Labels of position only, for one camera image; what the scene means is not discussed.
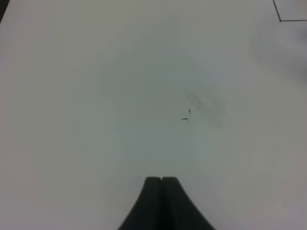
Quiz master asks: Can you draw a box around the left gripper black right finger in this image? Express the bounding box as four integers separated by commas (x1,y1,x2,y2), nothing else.
162,177,214,230

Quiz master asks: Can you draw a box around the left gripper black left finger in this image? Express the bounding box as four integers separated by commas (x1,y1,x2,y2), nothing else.
119,177,162,230

